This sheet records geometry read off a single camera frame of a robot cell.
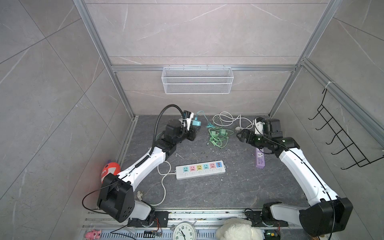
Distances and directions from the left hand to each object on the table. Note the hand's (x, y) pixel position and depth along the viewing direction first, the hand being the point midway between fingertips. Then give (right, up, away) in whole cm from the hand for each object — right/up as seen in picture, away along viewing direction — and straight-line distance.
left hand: (197, 122), depth 78 cm
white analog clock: (-6, -50, -11) cm, 52 cm away
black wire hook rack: (+66, -15, -14) cm, 69 cm away
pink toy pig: (-48, -52, -11) cm, 72 cm away
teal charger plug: (0, 0, -2) cm, 2 cm away
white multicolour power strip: (+1, -29, +10) cm, 30 cm away
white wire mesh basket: (+1, +30, +23) cm, 37 cm away
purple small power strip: (+40, -22, +15) cm, 48 cm away
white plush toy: (+15, -41, -24) cm, 50 cm away
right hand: (+25, -7, +1) cm, 26 cm away
